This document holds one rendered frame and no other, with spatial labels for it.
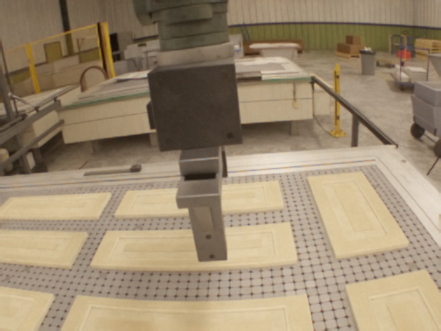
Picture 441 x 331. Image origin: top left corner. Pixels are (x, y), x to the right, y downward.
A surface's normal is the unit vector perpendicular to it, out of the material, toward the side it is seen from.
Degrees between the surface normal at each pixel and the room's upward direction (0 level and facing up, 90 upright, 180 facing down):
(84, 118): 90
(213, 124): 90
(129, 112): 90
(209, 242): 90
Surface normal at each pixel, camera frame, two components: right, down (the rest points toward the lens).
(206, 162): -0.02, 0.44
